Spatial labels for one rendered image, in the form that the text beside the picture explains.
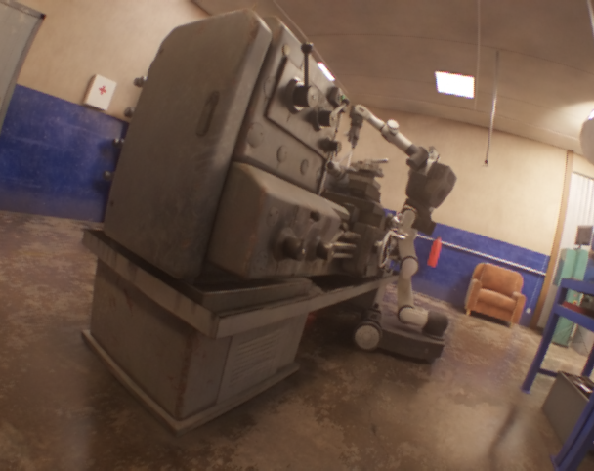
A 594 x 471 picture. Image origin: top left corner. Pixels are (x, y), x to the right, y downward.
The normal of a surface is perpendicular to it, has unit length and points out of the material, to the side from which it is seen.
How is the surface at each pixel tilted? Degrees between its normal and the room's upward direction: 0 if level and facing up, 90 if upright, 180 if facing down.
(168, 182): 90
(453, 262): 90
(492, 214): 90
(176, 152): 90
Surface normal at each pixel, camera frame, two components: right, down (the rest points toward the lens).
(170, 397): -0.47, -0.07
